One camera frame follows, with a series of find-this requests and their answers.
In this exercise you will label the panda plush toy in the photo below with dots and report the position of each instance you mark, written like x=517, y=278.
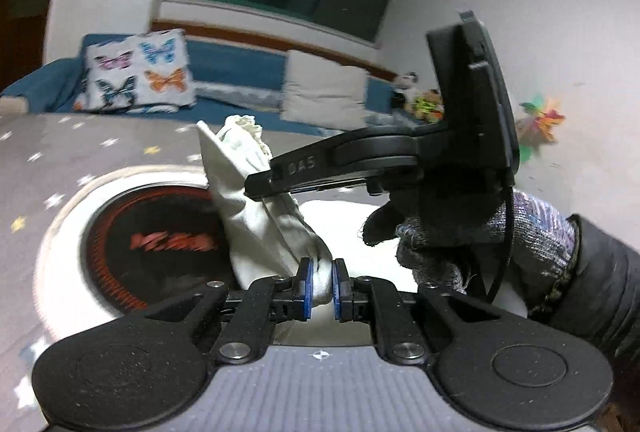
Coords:
x=405, y=90

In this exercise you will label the beige pillow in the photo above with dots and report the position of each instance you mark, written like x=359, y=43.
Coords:
x=323, y=93

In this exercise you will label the butterfly print pillow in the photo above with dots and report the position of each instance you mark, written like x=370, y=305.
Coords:
x=148, y=72

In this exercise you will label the blue sofa bench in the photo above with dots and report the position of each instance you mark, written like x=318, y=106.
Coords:
x=54, y=87

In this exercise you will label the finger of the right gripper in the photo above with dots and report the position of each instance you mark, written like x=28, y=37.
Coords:
x=353, y=157

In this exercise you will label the orange green plush toys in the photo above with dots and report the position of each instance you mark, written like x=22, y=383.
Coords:
x=426, y=106

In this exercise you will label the grey star tablecloth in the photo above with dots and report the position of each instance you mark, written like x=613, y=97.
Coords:
x=55, y=171

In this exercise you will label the grey knit gloved hand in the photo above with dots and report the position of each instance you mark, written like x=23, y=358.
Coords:
x=432, y=240

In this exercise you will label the pale green shirt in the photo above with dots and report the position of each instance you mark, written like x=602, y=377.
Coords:
x=270, y=237

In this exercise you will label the black jacket forearm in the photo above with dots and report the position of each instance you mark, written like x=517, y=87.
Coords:
x=598, y=299

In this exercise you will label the colourful pinwheel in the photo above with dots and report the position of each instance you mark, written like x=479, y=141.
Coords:
x=541, y=116

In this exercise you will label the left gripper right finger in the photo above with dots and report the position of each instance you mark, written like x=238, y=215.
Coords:
x=343, y=299

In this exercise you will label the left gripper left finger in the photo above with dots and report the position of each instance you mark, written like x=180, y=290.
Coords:
x=303, y=290

